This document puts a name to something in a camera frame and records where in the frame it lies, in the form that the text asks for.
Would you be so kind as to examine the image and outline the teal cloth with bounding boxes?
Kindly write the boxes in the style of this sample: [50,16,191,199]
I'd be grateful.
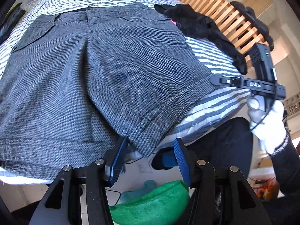
[119,180,157,202]

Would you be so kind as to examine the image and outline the black bundled cloth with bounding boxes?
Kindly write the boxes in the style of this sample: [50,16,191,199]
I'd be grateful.
[231,1,275,51]

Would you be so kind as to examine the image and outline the person's right forearm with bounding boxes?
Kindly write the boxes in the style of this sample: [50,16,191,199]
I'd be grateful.
[266,131,300,197]

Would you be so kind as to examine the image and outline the black garment pink trim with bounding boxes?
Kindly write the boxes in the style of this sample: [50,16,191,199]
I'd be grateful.
[153,3,249,75]

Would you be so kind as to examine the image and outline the grey checked pants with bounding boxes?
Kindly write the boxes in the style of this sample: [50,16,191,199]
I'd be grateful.
[0,2,218,181]

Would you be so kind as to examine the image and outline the blue black shoe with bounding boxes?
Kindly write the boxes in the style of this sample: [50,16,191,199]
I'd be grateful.
[151,149,181,170]

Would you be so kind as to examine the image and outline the black floor cable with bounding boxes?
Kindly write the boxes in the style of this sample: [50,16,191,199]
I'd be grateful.
[105,188,123,203]

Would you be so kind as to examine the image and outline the green fluffy cloth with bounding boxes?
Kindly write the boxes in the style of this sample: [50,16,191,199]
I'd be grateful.
[109,180,190,225]

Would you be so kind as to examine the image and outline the person's leg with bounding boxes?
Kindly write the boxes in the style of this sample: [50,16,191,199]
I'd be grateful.
[183,117,254,185]

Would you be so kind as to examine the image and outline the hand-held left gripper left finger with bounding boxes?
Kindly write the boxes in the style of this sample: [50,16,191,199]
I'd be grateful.
[28,136,128,225]

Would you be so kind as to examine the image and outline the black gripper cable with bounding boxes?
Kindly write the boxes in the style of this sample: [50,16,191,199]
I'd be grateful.
[250,68,278,133]

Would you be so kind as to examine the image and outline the folded dark pants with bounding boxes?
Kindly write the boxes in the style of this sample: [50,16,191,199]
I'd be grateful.
[0,2,26,43]

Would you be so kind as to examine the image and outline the carved lattice panel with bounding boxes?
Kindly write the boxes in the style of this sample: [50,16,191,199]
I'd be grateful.
[282,94,300,122]

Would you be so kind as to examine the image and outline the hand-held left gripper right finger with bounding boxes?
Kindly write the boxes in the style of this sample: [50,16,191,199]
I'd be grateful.
[173,138,273,225]

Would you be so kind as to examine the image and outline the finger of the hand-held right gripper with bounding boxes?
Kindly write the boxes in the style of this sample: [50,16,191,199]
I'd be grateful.
[210,76,245,89]

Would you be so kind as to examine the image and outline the blue white striped quilt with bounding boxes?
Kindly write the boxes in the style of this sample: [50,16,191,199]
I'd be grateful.
[0,0,258,185]

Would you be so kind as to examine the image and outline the person's right hand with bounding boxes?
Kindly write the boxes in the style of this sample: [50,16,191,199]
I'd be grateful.
[248,100,289,155]

